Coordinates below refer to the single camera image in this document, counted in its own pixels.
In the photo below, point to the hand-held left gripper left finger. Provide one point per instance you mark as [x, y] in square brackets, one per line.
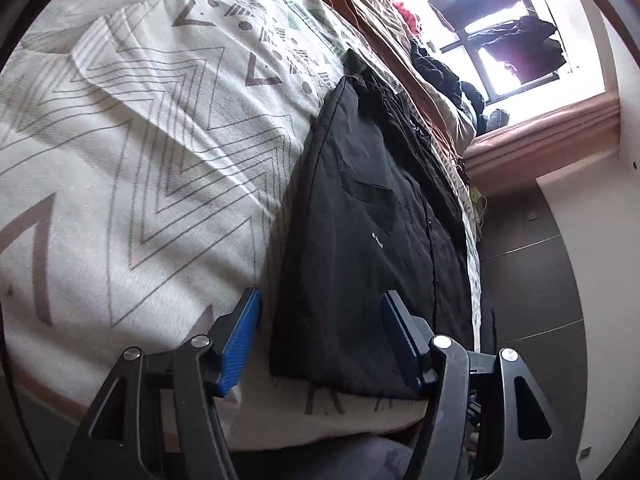
[240, 342]

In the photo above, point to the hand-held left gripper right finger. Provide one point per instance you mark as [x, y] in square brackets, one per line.
[400, 342]

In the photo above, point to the black jacket with white buttons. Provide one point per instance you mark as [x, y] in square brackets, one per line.
[360, 240]

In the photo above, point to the black clothes pile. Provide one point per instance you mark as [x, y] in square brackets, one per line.
[442, 77]

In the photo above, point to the patterned bed sheet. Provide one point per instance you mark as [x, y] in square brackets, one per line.
[125, 160]

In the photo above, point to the pink curtain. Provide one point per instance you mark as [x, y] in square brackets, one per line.
[540, 145]

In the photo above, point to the dark grey bundle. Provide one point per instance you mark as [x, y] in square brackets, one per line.
[495, 119]

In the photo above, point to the dark framed window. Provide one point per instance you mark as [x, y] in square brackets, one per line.
[465, 42]

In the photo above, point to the red cloth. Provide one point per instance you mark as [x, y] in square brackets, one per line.
[407, 17]

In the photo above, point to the beige and orange quilt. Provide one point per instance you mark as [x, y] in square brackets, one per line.
[370, 0]

